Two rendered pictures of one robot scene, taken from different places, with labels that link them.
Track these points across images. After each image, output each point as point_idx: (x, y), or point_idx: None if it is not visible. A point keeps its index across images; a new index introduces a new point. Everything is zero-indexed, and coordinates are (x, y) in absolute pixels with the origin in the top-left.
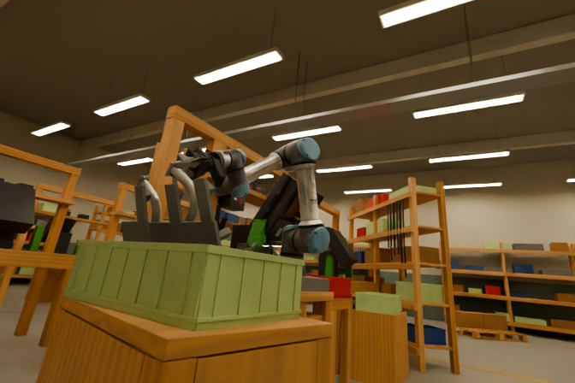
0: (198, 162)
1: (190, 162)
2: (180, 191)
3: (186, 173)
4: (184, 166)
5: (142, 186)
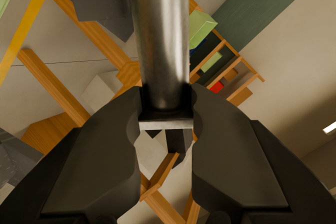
0: (255, 176)
1: (237, 108)
2: None
3: (127, 136)
4: (207, 89)
5: (40, 152)
